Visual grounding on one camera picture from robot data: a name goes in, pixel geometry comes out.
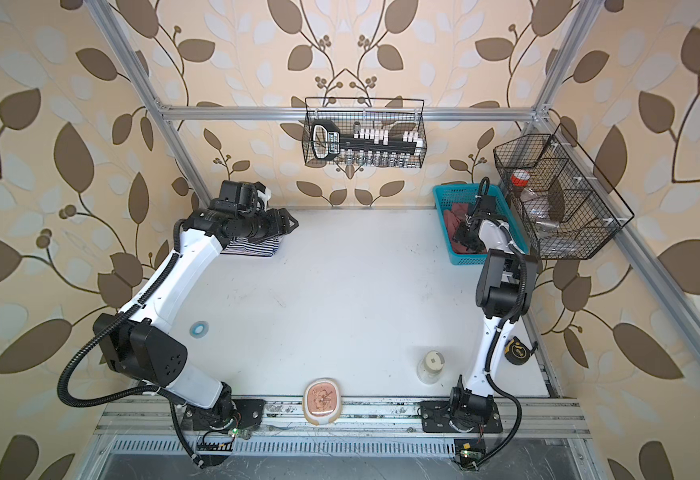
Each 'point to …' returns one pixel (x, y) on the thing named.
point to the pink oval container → (323, 401)
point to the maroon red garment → (454, 217)
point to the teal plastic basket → (463, 193)
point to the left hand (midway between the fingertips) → (289, 222)
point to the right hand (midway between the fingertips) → (465, 241)
